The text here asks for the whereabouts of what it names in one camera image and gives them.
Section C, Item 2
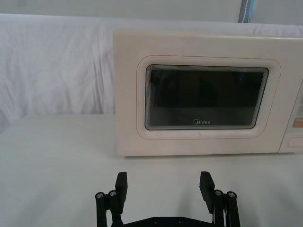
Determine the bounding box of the grey striped post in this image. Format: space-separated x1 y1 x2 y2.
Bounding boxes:
238 0 258 24

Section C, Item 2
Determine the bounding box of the white curtain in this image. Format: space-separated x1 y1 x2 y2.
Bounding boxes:
0 13 303 134

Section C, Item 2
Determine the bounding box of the cream microwave oven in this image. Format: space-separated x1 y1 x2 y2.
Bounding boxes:
113 28 303 158

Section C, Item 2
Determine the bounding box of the oven control panel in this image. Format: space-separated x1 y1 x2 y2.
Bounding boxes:
279 39 303 154

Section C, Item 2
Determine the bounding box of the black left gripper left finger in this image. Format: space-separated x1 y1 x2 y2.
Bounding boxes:
95 172 129 227

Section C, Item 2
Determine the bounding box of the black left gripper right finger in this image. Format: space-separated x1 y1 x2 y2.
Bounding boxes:
200 171 240 227

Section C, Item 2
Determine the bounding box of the white table cloth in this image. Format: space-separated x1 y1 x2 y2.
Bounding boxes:
0 114 303 227

